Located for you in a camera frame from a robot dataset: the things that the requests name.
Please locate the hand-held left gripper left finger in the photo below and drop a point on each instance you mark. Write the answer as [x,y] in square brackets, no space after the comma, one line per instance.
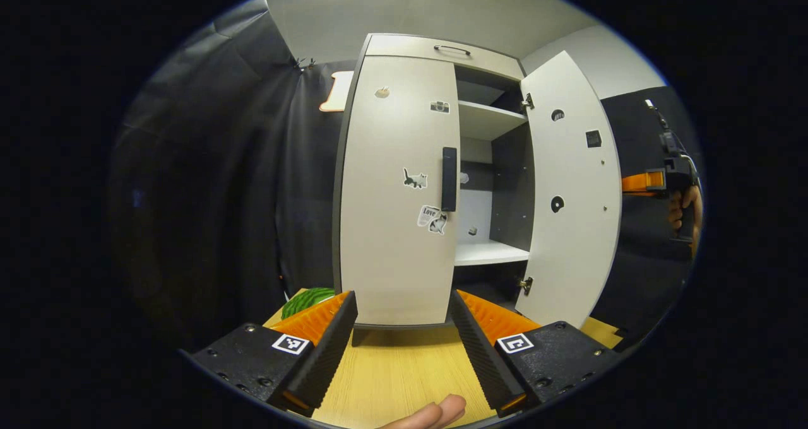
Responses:
[328,353]

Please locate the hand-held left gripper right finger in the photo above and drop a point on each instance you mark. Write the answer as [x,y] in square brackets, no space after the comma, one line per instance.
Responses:
[483,359]

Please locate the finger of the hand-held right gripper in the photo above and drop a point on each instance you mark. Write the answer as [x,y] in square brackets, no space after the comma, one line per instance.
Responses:
[641,183]

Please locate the white cabinet door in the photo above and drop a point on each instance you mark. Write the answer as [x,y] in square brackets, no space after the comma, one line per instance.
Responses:
[391,258]
[574,240]

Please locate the white double-door shoe cabinet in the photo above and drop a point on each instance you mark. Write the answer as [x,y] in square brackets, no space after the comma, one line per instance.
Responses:
[511,183]

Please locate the white cabinet shelf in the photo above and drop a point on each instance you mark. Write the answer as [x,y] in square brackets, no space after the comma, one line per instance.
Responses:
[486,252]
[486,120]

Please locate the green striped watermelon toy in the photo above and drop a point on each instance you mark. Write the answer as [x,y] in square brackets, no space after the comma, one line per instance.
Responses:
[306,303]

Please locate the black backdrop cloth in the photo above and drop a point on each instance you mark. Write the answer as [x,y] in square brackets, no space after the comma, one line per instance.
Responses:
[240,183]

